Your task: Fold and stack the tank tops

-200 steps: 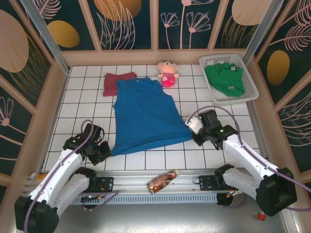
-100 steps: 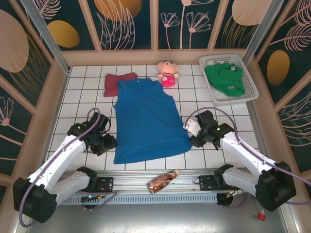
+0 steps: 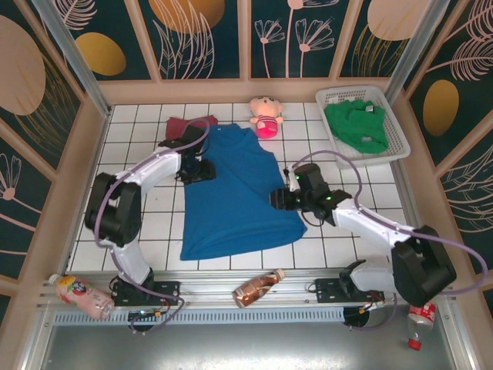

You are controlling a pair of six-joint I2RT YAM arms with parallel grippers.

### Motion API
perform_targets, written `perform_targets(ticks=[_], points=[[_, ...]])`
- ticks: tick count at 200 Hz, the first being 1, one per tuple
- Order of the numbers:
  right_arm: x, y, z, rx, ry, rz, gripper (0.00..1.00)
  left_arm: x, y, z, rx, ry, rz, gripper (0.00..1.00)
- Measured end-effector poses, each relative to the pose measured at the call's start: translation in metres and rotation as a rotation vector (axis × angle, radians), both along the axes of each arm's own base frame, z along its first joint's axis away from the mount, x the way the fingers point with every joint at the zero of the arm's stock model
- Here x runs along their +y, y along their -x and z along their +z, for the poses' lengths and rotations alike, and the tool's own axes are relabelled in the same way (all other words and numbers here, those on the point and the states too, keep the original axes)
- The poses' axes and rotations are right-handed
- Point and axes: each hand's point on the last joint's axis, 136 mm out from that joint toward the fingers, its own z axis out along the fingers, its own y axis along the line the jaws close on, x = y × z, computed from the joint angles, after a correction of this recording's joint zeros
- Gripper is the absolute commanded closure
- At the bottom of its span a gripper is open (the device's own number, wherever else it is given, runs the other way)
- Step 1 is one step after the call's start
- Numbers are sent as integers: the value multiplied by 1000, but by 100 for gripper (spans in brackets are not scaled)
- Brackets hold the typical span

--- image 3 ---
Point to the grey metal panel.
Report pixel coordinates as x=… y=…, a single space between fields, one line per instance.
x=231 y=347

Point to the aluminium frame post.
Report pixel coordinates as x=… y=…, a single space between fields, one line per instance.
x=408 y=54
x=73 y=50

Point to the red label cola bottle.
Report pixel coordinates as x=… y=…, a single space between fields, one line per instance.
x=420 y=323

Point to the white plastic laundry basket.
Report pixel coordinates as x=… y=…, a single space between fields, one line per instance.
x=394 y=129

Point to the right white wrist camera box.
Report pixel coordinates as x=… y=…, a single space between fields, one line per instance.
x=295 y=184

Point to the pink drink bottle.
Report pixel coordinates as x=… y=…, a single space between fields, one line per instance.
x=81 y=294

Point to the pink plush doll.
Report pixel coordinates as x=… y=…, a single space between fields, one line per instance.
x=265 y=115

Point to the blue tank top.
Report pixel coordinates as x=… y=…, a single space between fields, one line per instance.
x=239 y=200

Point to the brown drink bottle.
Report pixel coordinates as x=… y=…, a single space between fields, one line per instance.
x=254 y=289

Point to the green tank top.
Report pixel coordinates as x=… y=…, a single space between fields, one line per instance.
x=358 y=123

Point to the maroon tank top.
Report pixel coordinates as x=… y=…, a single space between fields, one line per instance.
x=177 y=125

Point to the aluminium rail base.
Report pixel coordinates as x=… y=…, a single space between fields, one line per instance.
x=296 y=287

